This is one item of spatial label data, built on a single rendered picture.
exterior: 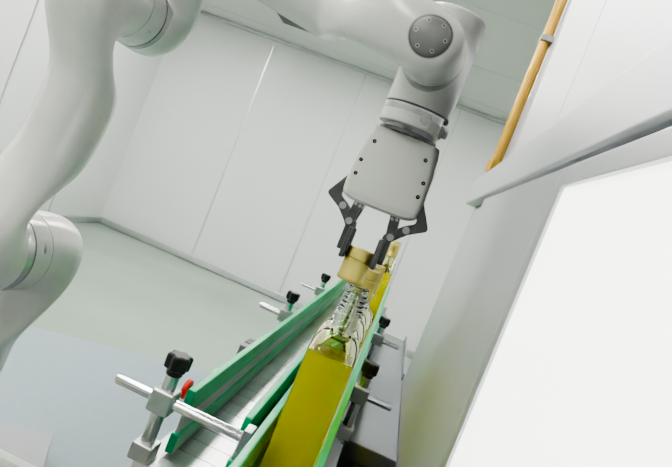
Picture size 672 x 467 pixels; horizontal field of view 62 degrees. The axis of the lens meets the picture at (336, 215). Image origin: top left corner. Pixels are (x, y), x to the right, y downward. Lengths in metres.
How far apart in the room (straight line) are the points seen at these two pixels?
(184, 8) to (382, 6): 0.36
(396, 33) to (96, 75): 0.42
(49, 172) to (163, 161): 6.44
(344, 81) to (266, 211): 1.80
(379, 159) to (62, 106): 0.43
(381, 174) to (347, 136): 6.00
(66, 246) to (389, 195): 0.50
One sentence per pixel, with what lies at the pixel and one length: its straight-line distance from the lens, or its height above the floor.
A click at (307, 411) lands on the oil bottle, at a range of 0.67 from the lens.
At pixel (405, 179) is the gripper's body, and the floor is 1.46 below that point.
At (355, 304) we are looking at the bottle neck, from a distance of 0.65.
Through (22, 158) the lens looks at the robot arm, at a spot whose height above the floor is 1.30.
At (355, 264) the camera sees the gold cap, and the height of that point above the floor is 1.34.
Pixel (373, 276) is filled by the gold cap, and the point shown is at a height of 1.33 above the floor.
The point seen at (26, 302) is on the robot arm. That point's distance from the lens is 0.97.
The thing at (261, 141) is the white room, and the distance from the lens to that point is 6.88.
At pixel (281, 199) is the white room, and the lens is 6.75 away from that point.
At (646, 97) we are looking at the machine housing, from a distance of 0.37.
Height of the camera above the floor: 1.41
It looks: 2 degrees down
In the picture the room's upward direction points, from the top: 22 degrees clockwise
